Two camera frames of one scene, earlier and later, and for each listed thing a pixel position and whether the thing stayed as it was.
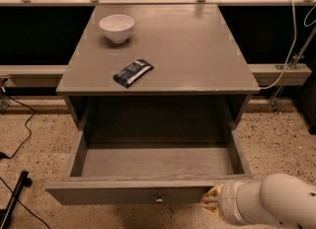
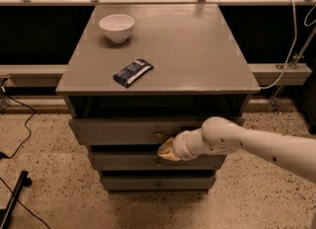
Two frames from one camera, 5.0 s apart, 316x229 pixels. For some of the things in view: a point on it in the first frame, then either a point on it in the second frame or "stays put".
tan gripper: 228,198 to 178,146
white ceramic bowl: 118,27 stays put
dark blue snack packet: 132,71 stays put
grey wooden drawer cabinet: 157,67 stays put
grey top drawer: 147,175 to 129,130
